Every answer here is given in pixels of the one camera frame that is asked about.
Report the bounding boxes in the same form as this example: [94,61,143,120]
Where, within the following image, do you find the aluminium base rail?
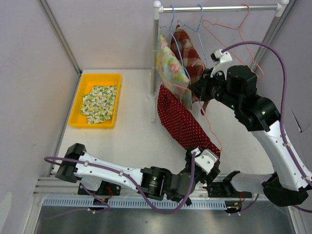
[33,172,298,203]

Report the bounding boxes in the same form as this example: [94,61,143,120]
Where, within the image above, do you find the white slotted cable duct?
[43,196,232,210]

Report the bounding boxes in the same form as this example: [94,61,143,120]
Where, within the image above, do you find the red polka dot skirt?
[157,85,221,158]

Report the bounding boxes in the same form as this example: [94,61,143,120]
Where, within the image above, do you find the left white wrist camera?
[191,148,218,175]

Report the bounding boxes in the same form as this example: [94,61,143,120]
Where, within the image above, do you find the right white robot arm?
[189,65,312,207]

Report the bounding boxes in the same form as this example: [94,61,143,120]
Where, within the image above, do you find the pastel floral skirt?
[156,28,192,110]

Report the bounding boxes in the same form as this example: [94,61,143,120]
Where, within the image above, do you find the lemon print cloth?
[80,86,117,124]

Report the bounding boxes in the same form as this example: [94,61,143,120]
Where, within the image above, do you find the pink wire hanger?
[160,59,223,152]
[202,3,265,78]

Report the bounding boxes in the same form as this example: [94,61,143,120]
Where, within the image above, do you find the blue wire hanger right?
[177,4,210,67]

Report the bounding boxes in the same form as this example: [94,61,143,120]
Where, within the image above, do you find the blue wire hanger left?
[160,5,191,81]

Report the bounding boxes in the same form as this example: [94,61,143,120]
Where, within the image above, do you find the red plaid skirt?
[169,24,210,115]

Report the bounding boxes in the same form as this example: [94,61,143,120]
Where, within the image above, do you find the metal clothes rack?
[148,0,296,123]

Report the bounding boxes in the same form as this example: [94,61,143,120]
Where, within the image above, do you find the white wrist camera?
[191,148,218,175]
[210,49,233,79]

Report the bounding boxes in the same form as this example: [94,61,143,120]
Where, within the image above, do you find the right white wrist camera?
[210,49,233,79]

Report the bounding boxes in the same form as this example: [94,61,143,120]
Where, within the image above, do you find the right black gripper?
[189,67,241,111]

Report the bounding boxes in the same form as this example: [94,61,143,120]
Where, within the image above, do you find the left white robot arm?
[56,143,220,202]

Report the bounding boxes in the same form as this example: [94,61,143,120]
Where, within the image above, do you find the yellow plastic tray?
[68,74,122,129]

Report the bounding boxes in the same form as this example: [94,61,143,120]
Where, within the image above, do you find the blue wire hanger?
[160,5,191,81]
[177,4,210,67]

